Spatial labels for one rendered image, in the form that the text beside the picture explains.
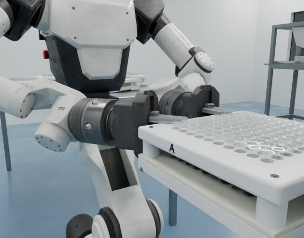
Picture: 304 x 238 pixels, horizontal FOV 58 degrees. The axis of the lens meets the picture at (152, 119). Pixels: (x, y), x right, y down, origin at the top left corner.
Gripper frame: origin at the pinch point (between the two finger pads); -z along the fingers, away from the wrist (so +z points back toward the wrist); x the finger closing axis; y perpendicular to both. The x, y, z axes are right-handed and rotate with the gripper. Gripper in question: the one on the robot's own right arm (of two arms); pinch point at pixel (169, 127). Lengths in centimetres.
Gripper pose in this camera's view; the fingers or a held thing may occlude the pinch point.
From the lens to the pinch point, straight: 46.6
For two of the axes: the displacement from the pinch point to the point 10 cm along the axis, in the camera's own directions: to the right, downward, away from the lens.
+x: 0.1, 9.8, 1.9
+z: -9.0, -0.7, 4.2
